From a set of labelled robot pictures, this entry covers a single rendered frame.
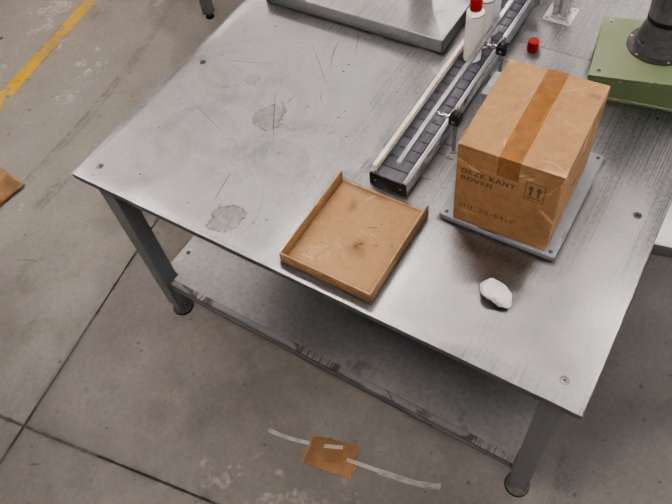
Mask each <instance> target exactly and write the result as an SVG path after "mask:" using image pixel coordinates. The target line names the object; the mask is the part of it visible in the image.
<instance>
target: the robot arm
mask: <svg viewBox="0 0 672 504"><path fill-rule="evenodd" d="M634 46H635V48H636V49H637V51H638V52H640V53H641V54H643V55H644V56H647V57H649V58H652V59H657V60H672V0H652V1H651V4H650V8H649V12H648V16H647V18H646V19H645V21H644V22H643V24H642V25H641V27H640V28H639V29H638V31H637V33H636V35H635V38H634Z"/></svg>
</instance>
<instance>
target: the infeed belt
mask: <svg viewBox="0 0 672 504"><path fill-rule="evenodd" d="M508 1H509V0H502V2H501V10H500V13H501V11H502V10H503V8H504V7H505V6H506V4H507V3H508ZM526 1H527V0H515V2H514V3H513V5H512V6H511V8H510V9H509V11H508V12H507V13H506V15H505V16H504V18H503V19H502V21H501V22H500V24H499V27H498V34H497V35H496V36H494V37H491V43H492V44H495V45H497V44H498V43H499V41H500V40H501V38H502V37H503V35H504V34H505V32H506V31H507V29H508V28H509V26H510V25H511V23H512V22H513V20H514V19H515V18H516V16H517V15H518V13H519V12H520V10H521V9H522V7H523V6H524V4H525V3H526ZM493 50H494V49H493V48H490V47H489V48H487V49H485V50H482V51H481V60H480V61H479V62H478V63H476V64H471V65H470V67H469V68H468V70H467V71H466V73H465V74H464V75H463V77H462V78H461V80H460V81H459V83H458V84H457V85H456V87H455V88H454V90H453V91H452V93H451V94H450V96H449V97H448V98H447V100H446V101H445V103H444V104H443V106H442V107H441V109H440V110H439V111H441V112H444V113H447V114H450V113H451V112H452V110H453V109H454V107H455V106H456V104H457V103H458V101H459V100H460V98H461V97H462V95H463V94H464V92H465V91H466V90H467V88H468V87H469V85H470V84H471V82H472V81H473V79H474V78H475V76H476V75H477V73H478V72H479V70H480V69H481V68H482V66H483V65H484V63H485V62H486V60H487V59H488V57H489V56H490V54H491V53H492V51H493ZM463 51H464V49H463ZM463 51H462V52H461V53H460V55H459V56H458V58H457V59H456V60H455V62H454V63H453V65H452V66H451V67H450V69H449V70H448V72H447V73H446V74H445V76H444V77H443V79H442V80H441V81H440V83H439V84H438V86H437V87H436V88H435V90H434V91H433V93H432V94H431V95H430V97H429V98H428V100H427V101H426V102H425V104H424V105H423V107H422V108H421V109H420V111H419V112H418V114H417V115H416V116H415V118H414V119H413V121H412V122H411V123H410V125H409V126H408V128H407V129H406V130H405V132H404V133H403V135H402V136H401V137H400V139H399V140H398V142H397V143H396V144H395V146H394V147H393V149H392V150H391V151H390V153H389V154H388V156H387V157H386V158H385V160H384V161H383V163H382V164H381V166H380V167H379V168H378V170H377V171H376V170H375V171H374V173H373V174H375V175H377V176H380V177H383V178H385V179H388V180H390V181H393V182H396V183H398V184H403V182H404V181H405V179H406V178H407V176H408V175H409V173H410V172H411V170H412V169H413V167H414V166H415V164H416V163H417V162H418V160H419V159H420V157H421V156H422V154H423V153H424V151H425V150H426V148H427V147H428V145H429V144H430V142H431V141H432V140H433V138H434V137H435V135H436V134H437V132H438V131H439V129H440V128H441V126H442V125H443V123H444V122H445V120H446V119H447V118H444V117H441V116H438V115H436V116H435V117H434V119H433V120H432V122H431V123H430V124H429V126H428V127H427V129H426V130H425V132H424V133H423V134H422V136H421V137H420V139H419V140H418V142H417V143H416V145H415V146H414V147H413V149H412V150H411V152H410V153H409V155H408V156H407V158H406V159H405V160H404V162H403V163H402V165H401V166H399V165H396V161H397V159H398V158H399V157H400V155H401V154H402V152H403V151H404V149H405V148H406V147H407V145H408V144H409V142H410V141H411V140H412V138H413V137H414V135H415V134H416V132H417V131H418V130H419V128H420V127H421V125H422V124H423V122H424V121H425V120H426V118H427V117H428V115H429V114H430V112H431V111H432V110H433V108H434V107H435V105H436V104H437V102H438V101H439V100H440V98H441V97H442V95H443V94H444V92H445V91H446V90H447V88H448V87H449V85H450V84H451V82H452V81H453V80H454V78H455V77H456V75H457V74H458V73H459V71H460V70H461V68H462V67H463V65H464V64H465V63H466V62H465V61H464V60H463Z"/></svg>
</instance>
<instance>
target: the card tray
mask: <svg viewBox="0 0 672 504"><path fill-rule="evenodd" d="M427 215H428V204H427V205H426V206H425V208H424V209H423V211H422V210H420V209H417V208H415V207H412V206H410V205H407V204H405V203H402V202H400V201H397V200H395V199H392V198H390V197H387V196H385V195H382V194H380V193H377V192H375V191H372V190H370V189H367V188H364V187H362V186H359V185H357V184H354V183H352V182H349V181H347V180H344V179H343V175H342V170H340V171H339V173H338V174H337V175H336V177H335V178H334V179H333V181H332V182H331V183H330V185H329V186H328V187H327V189H326V190H325V192H324V193H323V194H322V196H321V197H320V198H319V200H318V201H317V202H316V204H315V205H314V206H313V208H312V209H311V210H310V212H309V213H308V214H307V216H306V217H305V218H304V220H303V221H302V222H301V224H300V225H299V226H298V228H297V229H296V230H295V232H294V233H293V234H292V236H291V237H290V238H289V240H288V241H287V242H286V244H285V245H284V246H283V248H282V249H281V250H280V252H279V255H280V258H281V261H282V262H284V263H286V264H288V265H290V266H292V267H294V268H297V269H299V270H301V271H303V272H305V273H307V274H309V275H312V276H314V277H316V278H318V279H320V280H322V281H324V282H326V283H329V284H331V285H333V286H335V287H337V288H339V289H341V290H344V291H346V292H348V293H350V294H352V295H354V296H356V297H358V298H361V299H363V300H365V301H367V302H369V303H372V301H373V300H374V298H375V296H376V295H377V293H378V292H379V290H380V289H381V287H382V285H383V284H384V282H385V281H386V279H387V278H388V276H389V274H390V273H391V271H392V270H393V268H394V267H395V265H396V264H397V262H398V260H399V259H400V257H401V256H402V254H403V253H404V251H405V249H406V248H407V246H408V245H409V243H410V242H411V240H412V238H413V237H414V235H415V234H416V232H417V231H418V229H419V227H420V226H421V224H422V223H423V221H424V220H425V218H426V216H427Z"/></svg>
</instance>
